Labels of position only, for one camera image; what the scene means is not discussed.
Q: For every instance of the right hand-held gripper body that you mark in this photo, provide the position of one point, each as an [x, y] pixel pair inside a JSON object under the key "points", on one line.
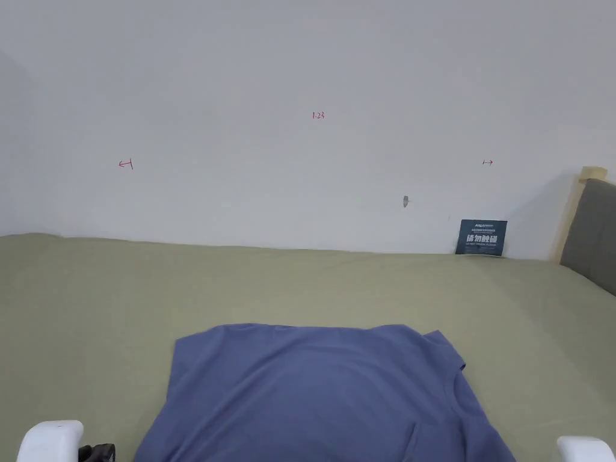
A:
{"points": [[587, 450]]}

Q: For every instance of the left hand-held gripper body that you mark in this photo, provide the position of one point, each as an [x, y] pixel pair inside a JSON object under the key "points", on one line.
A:
{"points": [[50, 440]]}

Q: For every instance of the dark blue sign card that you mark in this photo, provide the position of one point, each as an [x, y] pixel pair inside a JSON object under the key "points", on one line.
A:
{"points": [[481, 237]]}

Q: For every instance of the blue shirt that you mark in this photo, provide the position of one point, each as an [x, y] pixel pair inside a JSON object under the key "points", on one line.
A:
{"points": [[313, 394]]}

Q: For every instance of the bed with pale green sheet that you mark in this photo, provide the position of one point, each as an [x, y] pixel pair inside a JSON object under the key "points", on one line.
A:
{"points": [[96, 313]]}

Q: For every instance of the grey padded headboard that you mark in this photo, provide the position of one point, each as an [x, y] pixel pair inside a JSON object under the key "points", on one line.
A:
{"points": [[591, 231]]}

